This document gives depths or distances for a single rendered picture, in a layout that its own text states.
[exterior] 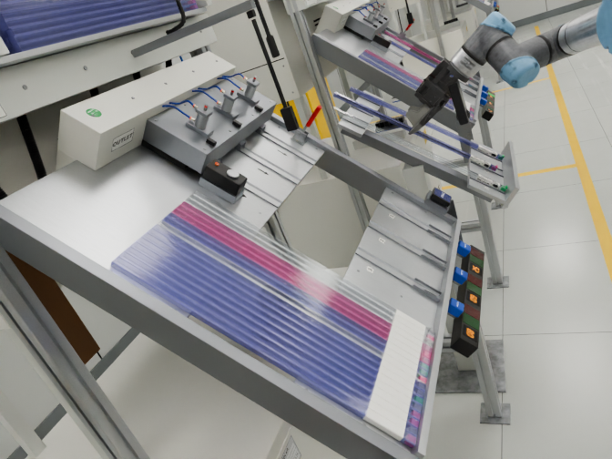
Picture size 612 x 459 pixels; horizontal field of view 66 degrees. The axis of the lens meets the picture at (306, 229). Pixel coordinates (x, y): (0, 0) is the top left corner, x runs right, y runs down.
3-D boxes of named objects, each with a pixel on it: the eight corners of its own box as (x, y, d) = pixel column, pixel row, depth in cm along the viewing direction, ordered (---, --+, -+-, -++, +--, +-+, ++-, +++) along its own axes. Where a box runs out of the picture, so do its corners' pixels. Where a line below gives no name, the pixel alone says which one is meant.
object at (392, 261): (446, 231, 120) (453, 222, 118) (401, 464, 67) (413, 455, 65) (382, 194, 121) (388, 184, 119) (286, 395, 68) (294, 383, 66)
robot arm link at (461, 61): (483, 63, 125) (483, 69, 118) (470, 76, 127) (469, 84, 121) (461, 44, 124) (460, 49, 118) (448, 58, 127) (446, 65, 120)
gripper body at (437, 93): (415, 90, 134) (445, 55, 127) (438, 109, 134) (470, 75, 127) (412, 96, 127) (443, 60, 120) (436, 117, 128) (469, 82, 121)
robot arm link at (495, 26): (510, 25, 110) (488, 4, 114) (474, 63, 117) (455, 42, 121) (524, 35, 116) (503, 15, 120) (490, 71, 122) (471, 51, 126)
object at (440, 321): (445, 241, 122) (462, 220, 117) (399, 476, 69) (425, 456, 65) (441, 239, 122) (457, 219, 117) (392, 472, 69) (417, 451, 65)
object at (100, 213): (317, 166, 123) (325, 150, 120) (176, 340, 71) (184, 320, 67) (209, 103, 125) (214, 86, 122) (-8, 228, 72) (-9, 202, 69)
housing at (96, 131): (220, 115, 125) (236, 66, 117) (91, 197, 86) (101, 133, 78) (195, 99, 126) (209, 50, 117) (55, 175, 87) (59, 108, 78)
